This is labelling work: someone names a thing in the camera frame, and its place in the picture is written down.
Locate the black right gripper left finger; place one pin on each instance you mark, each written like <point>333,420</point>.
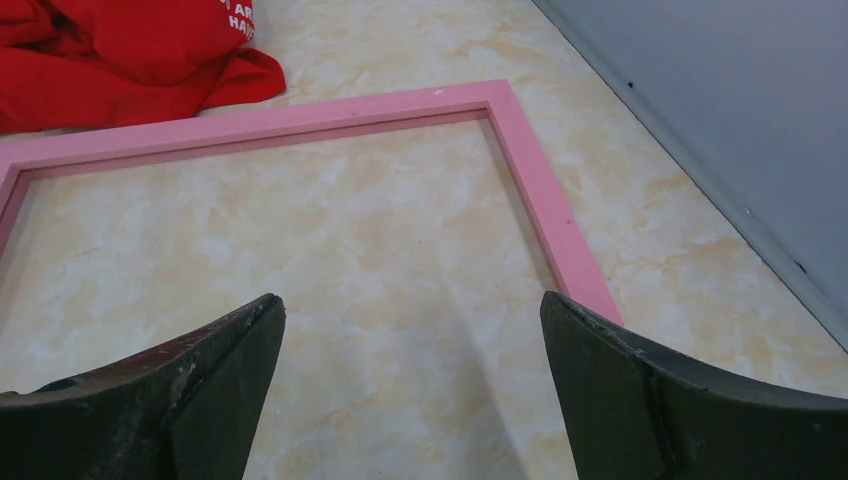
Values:
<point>187,408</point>

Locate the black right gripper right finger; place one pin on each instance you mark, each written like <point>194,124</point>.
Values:
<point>636,409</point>

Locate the pink photo frame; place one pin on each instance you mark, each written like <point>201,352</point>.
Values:
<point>570,259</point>

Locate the red crumpled cloth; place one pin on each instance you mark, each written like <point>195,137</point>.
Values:
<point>105,64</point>

